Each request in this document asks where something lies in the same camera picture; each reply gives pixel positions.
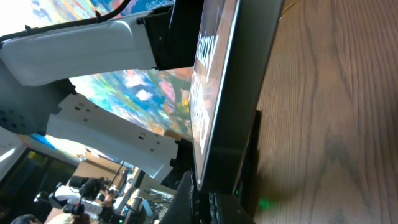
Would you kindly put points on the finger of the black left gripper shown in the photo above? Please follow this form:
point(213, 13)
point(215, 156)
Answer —
point(244, 189)

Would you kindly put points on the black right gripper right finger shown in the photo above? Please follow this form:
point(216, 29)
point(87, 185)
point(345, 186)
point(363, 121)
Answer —
point(226, 209)

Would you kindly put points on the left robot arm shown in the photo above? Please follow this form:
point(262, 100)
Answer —
point(37, 96)

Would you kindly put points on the colourful abstract wall painting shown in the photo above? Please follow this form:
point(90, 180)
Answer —
point(155, 100)

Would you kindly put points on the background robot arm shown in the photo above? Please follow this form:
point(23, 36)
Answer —
point(80, 197)

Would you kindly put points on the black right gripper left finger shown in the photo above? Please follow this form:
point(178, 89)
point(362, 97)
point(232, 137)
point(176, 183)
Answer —
point(181, 207)

